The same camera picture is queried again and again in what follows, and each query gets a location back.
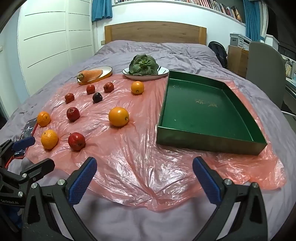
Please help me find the large smooth orange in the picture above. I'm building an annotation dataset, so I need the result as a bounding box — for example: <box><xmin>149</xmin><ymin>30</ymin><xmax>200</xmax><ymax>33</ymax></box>
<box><xmin>108</xmin><ymin>107</ymin><xmax>130</xmax><ymax>127</ymax></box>

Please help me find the small orange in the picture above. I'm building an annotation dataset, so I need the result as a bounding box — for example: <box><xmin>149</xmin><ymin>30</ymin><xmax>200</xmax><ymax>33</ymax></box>
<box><xmin>131</xmin><ymin>81</ymin><xmax>144</xmax><ymax>95</ymax></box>
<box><xmin>37</xmin><ymin>111</ymin><xmax>51</xmax><ymax>127</ymax></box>

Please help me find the left blue curtain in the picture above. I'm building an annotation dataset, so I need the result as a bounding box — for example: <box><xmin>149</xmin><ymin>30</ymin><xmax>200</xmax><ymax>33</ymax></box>
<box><xmin>91</xmin><ymin>0</ymin><xmax>112</xmax><ymax>22</ymax></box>

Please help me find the wooden nightstand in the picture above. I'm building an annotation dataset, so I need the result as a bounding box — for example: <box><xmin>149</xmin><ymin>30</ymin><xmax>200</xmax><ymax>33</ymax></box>
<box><xmin>227</xmin><ymin>46</ymin><xmax>249</xmax><ymax>78</ymax></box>

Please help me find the wooden headboard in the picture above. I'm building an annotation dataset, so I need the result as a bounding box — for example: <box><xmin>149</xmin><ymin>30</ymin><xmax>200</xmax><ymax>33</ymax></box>
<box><xmin>104</xmin><ymin>21</ymin><xmax>207</xmax><ymax>45</ymax></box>

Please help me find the small red apple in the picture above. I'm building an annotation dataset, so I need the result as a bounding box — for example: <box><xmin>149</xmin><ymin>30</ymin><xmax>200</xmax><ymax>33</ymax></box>
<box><xmin>64</xmin><ymin>93</ymin><xmax>75</xmax><ymax>104</ymax></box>
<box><xmin>86</xmin><ymin>84</ymin><xmax>96</xmax><ymax>95</ymax></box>

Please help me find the orange rimmed plate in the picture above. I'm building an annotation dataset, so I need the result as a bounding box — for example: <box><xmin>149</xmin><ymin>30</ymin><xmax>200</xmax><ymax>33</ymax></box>
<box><xmin>76</xmin><ymin>66</ymin><xmax>113</xmax><ymax>85</ymax></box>

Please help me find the right blue curtain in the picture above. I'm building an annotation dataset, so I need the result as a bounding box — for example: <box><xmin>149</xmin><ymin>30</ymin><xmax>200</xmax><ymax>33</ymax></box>
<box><xmin>243</xmin><ymin>0</ymin><xmax>268</xmax><ymax>43</ymax></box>

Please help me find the white oval dish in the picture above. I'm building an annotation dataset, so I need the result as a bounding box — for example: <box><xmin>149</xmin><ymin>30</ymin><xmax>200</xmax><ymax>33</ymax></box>
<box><xmin>122</xmin><ymin>66</ymin><xmax>170</xmax><ymax>81</ymax></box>

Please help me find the black backpack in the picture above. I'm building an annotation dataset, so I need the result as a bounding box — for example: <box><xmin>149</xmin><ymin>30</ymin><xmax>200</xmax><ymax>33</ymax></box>
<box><xmin>208</xmin><ymin>41</ymin><xmax>228</xmax><ymax>68</ymax></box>

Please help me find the grey storage box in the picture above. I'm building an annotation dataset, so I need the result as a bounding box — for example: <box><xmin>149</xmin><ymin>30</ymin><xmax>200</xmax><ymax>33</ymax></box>
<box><xmin>230</xmin><ymin>33</ymin><xmax>252</xmax><ymax>50</ymax></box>

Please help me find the red apple with stem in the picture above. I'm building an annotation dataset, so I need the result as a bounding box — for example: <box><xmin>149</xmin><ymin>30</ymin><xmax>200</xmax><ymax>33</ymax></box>
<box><xmin>103</xmin><ymin>82</ymin><xmax>114</xmax><ymax>93</ymax></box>

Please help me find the pink plastic sheet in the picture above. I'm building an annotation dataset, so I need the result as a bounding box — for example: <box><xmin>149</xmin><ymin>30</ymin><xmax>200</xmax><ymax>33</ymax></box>
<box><xmin>26</xmin><ymin>74</ymin><xmax>287</xmax><ymax>211</ymax></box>

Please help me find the carrot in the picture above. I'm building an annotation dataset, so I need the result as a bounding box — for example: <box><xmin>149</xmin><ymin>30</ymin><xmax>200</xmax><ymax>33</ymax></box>
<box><xmin>77</xmin><ymin>69</ymin><xmax>103</xmax><ymax>82</ymax></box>

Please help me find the green rectangular tray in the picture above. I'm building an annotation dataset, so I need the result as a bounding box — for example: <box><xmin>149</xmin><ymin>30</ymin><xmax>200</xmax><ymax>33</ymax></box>
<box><xmin>157</xmin><ymin>71</ymin><xmax>267</xmax><ymax>156</ymax></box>

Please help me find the dark purple plum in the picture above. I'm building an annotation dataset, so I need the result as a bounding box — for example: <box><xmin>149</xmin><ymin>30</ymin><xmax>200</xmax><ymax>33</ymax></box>
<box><xmin>92</xmin><ymin>92</ymin><xmax>103</xmax><ymax>103</ymax></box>

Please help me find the textured orange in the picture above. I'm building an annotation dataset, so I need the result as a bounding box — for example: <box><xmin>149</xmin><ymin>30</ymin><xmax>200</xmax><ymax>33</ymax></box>
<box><xmin>41</xmin><ymin>130</ymin><xmax>59</xmax><ymax>150</ymax></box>

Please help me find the grey office chair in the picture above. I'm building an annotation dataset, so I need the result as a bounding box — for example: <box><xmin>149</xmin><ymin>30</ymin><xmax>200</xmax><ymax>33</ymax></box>
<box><xmin>246</xmin><ymin>41</ymin><xmax>286</xmax><ymax>108</ymax></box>

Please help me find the blue curtain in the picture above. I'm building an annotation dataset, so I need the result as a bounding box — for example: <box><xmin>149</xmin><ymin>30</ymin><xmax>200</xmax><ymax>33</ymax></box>
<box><xmin>91</xmin><ymin>0</ymin><xmax>112</xmax><ymax>22</ymax></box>
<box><xmin>243</xmin><ymin>0</ymin><xmax>268</xmax><ymax>43</ymax></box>

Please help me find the row of books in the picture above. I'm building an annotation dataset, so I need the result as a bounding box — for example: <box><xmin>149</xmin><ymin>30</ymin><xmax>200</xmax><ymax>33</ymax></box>
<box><xmin>111</xmin><ymin>1</ymin><xmax>245</xmax><ymax>27</ymax></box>

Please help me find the large red apple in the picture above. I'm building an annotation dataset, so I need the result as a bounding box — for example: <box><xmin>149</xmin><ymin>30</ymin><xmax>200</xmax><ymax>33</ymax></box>
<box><xmin>68</xmin><ymin>132</ymin><xmax>86</xmax><ymax>152</ymax></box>

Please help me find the red cased smartphone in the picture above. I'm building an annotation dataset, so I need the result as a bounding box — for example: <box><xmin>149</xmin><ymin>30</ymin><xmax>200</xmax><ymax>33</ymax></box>
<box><xmin>13</xmin><ymin>118</ymin><xmax>38</xmax><ymax>159</ymax></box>

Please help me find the white wardrobe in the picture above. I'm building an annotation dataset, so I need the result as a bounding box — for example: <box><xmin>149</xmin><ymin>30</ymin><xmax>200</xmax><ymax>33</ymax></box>
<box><xmin>18</xmin><ymin>0</ymin><xmax>94</xmax><ymax>96</ymax></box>

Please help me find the green leafy cabbage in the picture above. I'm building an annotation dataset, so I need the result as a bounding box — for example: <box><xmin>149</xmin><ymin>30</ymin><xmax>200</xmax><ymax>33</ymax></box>
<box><xmin>129</xmin><ymin>54</ymin><xmax>159</xmax><ymax>74</ymax></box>

